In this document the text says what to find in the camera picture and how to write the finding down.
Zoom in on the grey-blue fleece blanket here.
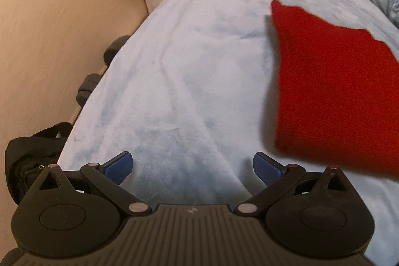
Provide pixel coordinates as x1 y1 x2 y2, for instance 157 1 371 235
364 0 399 22

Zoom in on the light blue fleece blanket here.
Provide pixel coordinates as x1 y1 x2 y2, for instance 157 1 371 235
58 0 399 266

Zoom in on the red knit sweater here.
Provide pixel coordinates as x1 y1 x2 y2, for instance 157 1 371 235
270 0 399 176

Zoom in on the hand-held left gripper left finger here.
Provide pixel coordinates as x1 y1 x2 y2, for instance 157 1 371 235
37 151 154 218

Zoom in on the black soft object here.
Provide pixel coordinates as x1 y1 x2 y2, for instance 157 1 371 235
75 73 102 105
102 35 132 65

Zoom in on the black bag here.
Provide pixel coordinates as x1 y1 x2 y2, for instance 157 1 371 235
4 122 74 209

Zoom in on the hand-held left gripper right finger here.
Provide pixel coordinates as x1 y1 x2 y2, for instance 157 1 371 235
230 152 349 218

